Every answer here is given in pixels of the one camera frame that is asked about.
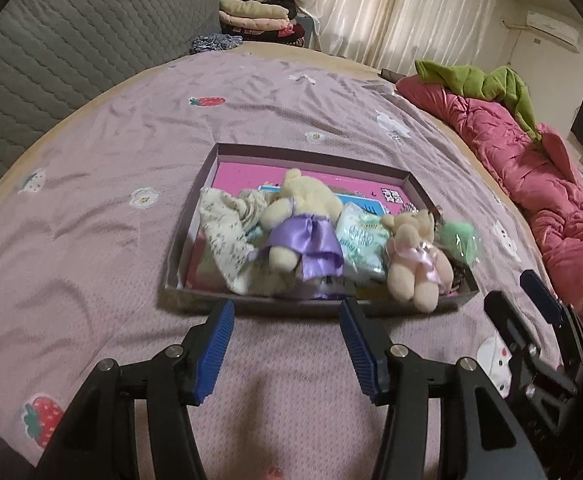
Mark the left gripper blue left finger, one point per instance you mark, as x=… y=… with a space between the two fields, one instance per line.
x=206 y=346

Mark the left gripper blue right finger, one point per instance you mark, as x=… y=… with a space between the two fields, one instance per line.
x=368 y=344

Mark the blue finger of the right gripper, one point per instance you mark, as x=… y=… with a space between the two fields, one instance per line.
x=510 y=324
x=541 y=292

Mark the beige teddy bear pink dress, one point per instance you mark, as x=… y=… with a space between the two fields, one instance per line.
x=418 y=272

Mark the green sponge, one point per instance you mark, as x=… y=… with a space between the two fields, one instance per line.
x=460 y=240

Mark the green floral tissue pack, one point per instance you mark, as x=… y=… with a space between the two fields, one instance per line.
x=363 y=241

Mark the white floral fabric scrunchie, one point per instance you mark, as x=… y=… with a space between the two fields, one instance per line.
x=231 y=228

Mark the cream teddy bear purple dress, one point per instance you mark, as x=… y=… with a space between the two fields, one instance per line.
x=301 y=242

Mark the leopard print scrunchie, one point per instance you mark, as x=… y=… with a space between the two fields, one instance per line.
x=460 y=272

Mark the dark shallow cardboard box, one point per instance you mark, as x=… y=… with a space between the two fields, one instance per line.
x=183 y=289

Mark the pink quilted comforter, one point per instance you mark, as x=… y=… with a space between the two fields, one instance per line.
x=538 y=176

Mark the pink and blue book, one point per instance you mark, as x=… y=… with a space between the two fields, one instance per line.
x=313 y=190

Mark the purple patterned bed sheet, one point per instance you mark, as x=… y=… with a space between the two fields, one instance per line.
x=86 y=223

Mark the green garment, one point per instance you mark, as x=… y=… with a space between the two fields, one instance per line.
x=503 y=85

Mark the white air conditioner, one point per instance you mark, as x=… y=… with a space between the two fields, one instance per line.
x=561 y=32

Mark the dark patterned cloth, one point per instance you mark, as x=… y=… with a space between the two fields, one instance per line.
x=214 y=42

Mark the white striped curtain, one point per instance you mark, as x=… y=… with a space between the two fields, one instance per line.
x=394 y=34

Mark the stack of folded clothes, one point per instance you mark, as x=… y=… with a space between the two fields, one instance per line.
x=273 y=21

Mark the grey quilted headboard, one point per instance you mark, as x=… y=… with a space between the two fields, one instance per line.
x=57 y=55

